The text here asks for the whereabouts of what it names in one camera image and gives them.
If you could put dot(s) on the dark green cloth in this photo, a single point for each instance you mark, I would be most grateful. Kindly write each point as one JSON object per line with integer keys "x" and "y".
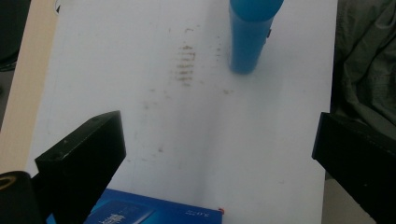
{"x": 365, "y": 62}

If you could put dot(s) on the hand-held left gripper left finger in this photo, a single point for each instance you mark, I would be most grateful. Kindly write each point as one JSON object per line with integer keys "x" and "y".
{"x": 84, "y": 161}

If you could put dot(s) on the blue box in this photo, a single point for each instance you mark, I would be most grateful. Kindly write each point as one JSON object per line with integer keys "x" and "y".
{"x": 162, "y": 211}

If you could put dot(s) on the blue plastic bottle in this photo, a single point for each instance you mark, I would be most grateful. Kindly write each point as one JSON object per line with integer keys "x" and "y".
{"x": 249, "y": 40}

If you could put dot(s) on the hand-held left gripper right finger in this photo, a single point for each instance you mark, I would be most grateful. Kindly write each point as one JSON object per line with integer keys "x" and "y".
{"x": 358, "y": 161}

